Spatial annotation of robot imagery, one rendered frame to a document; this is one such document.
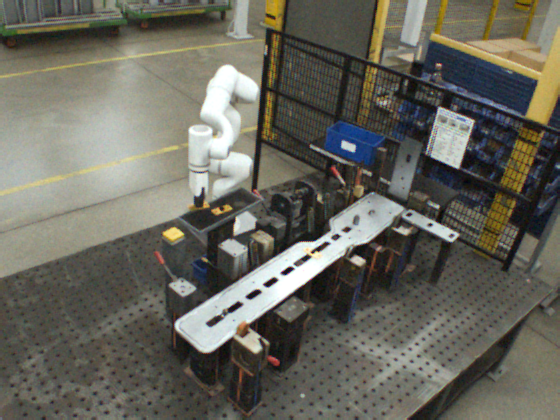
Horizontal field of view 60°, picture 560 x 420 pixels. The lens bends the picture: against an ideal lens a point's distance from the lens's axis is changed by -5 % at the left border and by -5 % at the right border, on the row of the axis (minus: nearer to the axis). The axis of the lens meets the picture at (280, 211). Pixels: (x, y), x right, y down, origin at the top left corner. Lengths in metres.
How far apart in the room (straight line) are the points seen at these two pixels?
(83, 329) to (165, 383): 0.46
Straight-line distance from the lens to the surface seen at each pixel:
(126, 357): 2.17
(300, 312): 1.90
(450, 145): 2.85
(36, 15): 8.58
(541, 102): 2.68
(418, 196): 2.69
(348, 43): 4.39
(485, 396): 3.29
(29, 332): 2.34
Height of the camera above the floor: 2.36
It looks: 34 degrees down
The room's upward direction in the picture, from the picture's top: 7 degrees clockwise
